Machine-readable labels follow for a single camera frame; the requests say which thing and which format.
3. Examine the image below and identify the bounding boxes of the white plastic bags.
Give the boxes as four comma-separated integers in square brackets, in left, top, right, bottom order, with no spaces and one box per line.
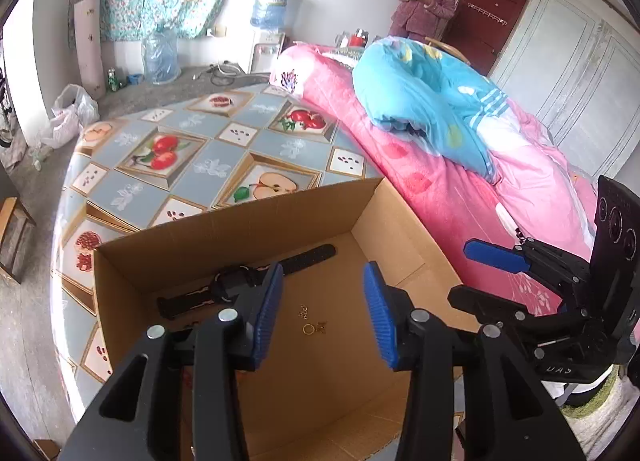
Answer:
[40,84,100,149]

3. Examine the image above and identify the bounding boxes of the empty water jug on floor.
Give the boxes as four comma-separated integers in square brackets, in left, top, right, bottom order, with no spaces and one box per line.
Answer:
[141,26,181,85]

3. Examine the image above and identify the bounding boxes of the white gloved right hand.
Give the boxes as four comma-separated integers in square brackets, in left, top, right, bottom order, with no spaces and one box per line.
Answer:
[542,372,613,407]

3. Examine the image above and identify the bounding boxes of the gold butterfly chain bracelet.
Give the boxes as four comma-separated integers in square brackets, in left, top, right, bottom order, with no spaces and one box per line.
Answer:
[298,304,329,337]

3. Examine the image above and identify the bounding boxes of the white wardrobe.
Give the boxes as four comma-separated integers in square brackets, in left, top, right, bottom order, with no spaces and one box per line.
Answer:
[490,0,639,178]

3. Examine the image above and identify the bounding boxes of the white water dispenser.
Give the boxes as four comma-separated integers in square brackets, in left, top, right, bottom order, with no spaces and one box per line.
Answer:
[250,31,286,74]

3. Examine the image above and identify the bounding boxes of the pink floral quilt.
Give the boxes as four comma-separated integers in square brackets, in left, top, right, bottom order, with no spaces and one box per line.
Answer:
[268,42,601,317]

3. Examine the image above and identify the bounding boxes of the brown cardboard box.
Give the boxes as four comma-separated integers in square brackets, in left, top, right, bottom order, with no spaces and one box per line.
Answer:
[93,179,478,460]

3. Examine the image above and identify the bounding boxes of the blue patterned quilt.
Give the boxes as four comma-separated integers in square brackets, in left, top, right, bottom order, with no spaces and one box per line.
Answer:
[352,36,508,181]

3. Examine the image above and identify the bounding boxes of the fruit pattern table cover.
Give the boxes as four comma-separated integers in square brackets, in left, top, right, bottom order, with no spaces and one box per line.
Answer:
[50,84,380,419]

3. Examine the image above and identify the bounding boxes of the woman in purple pyjamas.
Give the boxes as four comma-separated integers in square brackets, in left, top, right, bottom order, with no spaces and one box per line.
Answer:
[388,0,456,42]

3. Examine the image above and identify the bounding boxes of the pink strap digital watch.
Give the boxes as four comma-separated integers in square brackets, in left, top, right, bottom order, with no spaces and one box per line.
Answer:
[156,244,336,320]

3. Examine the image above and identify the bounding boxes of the dark red door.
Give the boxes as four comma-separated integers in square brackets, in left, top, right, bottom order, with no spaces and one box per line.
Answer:
[442,0,528,76]

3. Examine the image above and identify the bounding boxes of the small wooden stool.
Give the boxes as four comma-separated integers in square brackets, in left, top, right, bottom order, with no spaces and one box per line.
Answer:
[0,196,36,285]

